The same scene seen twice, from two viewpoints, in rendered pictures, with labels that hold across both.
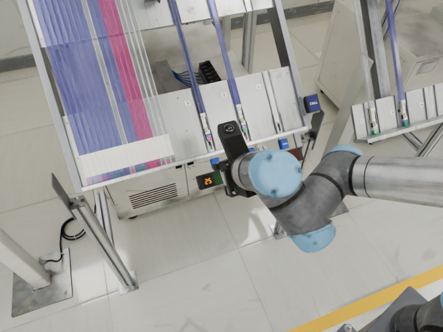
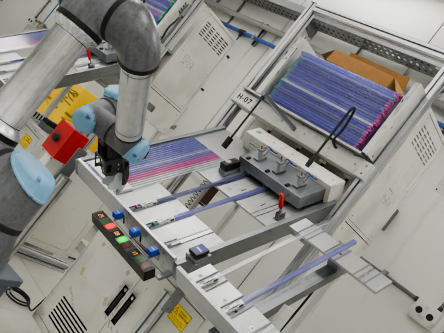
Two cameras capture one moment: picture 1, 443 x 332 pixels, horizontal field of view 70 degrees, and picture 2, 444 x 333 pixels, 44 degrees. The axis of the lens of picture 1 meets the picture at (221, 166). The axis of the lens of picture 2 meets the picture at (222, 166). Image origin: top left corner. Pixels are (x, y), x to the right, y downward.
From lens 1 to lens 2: 1.71 m
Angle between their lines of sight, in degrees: 73
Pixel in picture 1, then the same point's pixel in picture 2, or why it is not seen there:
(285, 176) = (115, 88)
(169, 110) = (150, 188)
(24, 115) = not seen: hidden behind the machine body
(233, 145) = not seen: hidden behind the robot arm
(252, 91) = (189, 225)
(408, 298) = (10, 271)
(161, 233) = not seen: outside the picture
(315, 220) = (94, 104)
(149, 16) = (210, 174)
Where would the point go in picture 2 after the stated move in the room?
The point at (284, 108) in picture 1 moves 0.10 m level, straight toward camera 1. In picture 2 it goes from (186, 246) to (161, 228)
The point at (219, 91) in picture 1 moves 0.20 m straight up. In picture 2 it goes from (178, 209) to (214, 163)
